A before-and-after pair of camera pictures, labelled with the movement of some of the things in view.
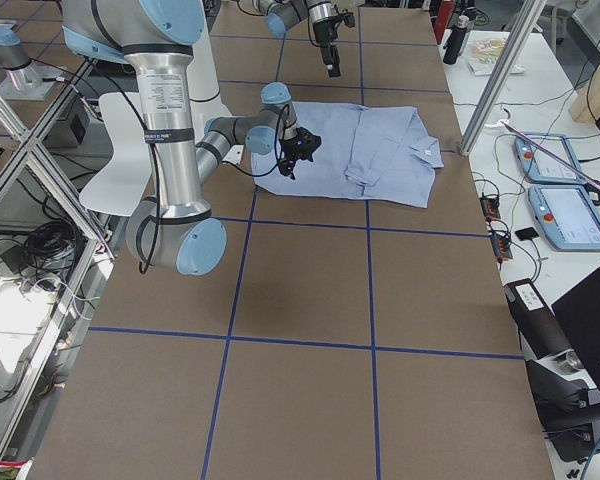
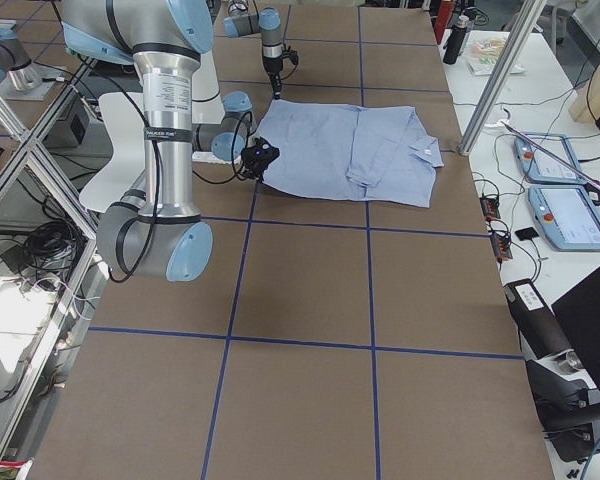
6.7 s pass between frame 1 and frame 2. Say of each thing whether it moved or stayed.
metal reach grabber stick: stayed
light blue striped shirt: stayed
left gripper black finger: moved
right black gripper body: moved
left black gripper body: moved
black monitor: stayed
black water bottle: stayed
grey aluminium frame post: stayed
